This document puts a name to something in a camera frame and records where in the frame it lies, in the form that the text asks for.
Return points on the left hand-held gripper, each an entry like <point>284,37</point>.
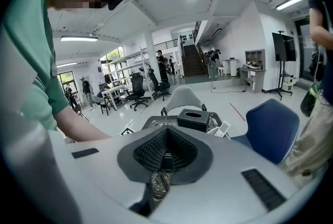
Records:
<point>127,129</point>

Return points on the person's green shirt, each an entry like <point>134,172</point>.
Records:
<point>28,36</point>

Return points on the person's left forearm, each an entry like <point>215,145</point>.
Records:
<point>83,126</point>

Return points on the white metal shelving rack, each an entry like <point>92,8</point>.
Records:
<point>144,72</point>

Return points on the blue shell chair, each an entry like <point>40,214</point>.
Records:
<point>270,126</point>

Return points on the black television screen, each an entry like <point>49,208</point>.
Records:
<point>284,46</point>

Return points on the white box unit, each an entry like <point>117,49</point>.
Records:
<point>288,84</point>

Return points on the long ceiling light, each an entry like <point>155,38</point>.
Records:
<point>292,1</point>
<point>67,64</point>
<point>79,38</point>

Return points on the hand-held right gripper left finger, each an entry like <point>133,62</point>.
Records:
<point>130,163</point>

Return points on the dark glass door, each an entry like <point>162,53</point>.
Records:
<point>303,51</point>

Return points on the black mesh office chair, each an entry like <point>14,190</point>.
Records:
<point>138,85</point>
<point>161,86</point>

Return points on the small white stool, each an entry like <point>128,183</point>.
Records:
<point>222,70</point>

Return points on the black balcony railing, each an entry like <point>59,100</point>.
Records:
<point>166,44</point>

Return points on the light grey shell chair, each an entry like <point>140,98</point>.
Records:
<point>183,97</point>

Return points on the black television stand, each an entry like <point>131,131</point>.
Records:
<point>282,82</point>

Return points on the small grey chair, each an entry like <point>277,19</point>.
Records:
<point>100,102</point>

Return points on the black framed window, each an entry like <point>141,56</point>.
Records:
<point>65,78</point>

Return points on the white table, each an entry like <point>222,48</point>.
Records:
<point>113,90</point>

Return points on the black tissue box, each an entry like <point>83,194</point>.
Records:
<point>192,121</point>

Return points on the white cylindrical bin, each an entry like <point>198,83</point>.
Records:
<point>233,67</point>

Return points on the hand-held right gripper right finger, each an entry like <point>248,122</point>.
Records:
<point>200,160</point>

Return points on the grey desk with shelf hutch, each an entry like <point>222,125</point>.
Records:
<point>256,80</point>

